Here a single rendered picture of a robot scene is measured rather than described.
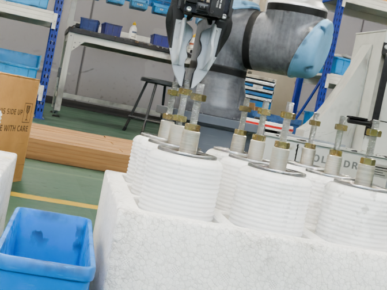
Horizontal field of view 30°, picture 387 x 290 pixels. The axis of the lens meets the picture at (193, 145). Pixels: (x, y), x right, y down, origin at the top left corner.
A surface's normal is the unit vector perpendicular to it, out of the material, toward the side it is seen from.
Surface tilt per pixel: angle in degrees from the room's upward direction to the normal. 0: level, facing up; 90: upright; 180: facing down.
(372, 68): 90
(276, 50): 109
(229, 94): 73
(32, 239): 88
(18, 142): 90
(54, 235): 88
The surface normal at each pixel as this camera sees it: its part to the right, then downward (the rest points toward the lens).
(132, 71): 0.22, 0.10
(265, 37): -0.38, -0.04
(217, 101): 0.17, -0.22
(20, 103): 0.95, 0.20
